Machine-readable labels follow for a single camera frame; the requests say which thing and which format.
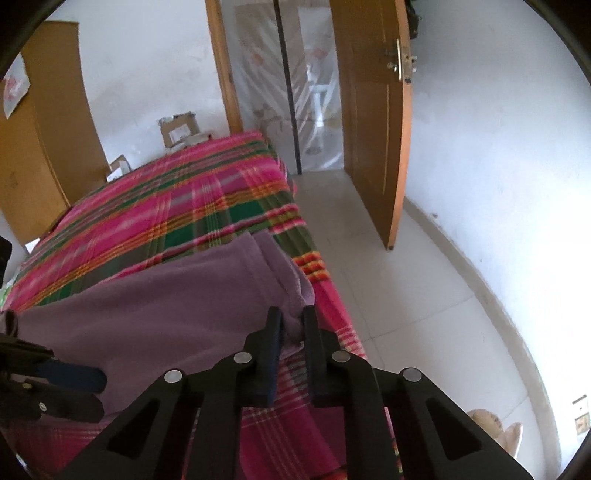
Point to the brown cardboard box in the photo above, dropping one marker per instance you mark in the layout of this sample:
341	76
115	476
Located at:
175	129

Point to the plaid pink green bedsheet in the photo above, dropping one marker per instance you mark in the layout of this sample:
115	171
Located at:
181	204

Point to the wooden wardrobe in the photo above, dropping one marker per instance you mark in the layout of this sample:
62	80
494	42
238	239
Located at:
51	155

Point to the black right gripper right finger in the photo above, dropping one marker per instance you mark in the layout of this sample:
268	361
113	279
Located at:
398	425

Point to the white sack on floor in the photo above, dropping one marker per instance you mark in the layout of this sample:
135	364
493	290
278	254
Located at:
509	438

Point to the purple fleece pants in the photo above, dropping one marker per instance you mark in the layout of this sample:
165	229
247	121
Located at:
184	314

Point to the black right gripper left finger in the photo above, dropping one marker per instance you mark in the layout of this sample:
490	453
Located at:
188	426

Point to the white carton box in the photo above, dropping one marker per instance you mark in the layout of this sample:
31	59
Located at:
118	168

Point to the wooden door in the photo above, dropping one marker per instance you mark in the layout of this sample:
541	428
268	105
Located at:
376	65

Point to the white plastic bag on wardrobe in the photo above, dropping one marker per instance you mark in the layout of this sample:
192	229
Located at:
16	85

